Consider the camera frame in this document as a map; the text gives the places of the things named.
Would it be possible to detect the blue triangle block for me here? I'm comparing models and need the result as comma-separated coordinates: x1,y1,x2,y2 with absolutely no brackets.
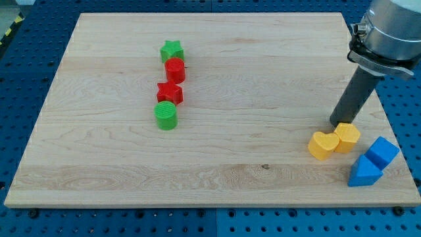
348,155,384,187

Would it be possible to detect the yellow hexagon block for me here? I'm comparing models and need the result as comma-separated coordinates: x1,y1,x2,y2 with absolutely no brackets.
334,122,361,153

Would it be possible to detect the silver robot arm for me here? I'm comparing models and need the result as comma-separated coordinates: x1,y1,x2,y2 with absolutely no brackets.
348,0,420,80

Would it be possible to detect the yellow heart block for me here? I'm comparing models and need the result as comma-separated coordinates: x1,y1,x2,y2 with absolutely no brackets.
307,132,339,161

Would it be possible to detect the green cylinder block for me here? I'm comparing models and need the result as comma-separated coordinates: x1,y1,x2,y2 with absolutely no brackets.
154,101,178,130

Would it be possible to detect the blue cube block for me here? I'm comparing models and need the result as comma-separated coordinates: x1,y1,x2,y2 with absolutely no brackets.
364,136,400,171

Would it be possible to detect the green star block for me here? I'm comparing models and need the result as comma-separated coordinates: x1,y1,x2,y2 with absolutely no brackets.
160,40,184,63

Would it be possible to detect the red star block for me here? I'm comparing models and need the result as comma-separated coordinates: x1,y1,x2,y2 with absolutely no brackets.
157,81,184,105

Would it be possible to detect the light wooden board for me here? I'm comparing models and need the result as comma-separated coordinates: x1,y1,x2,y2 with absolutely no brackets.
5,13,420,209

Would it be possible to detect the red cylinder block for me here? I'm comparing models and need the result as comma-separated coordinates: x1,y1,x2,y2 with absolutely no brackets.
164,57,186,84

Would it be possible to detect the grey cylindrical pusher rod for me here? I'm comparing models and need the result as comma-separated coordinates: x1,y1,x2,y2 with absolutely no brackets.
330,66,384,127

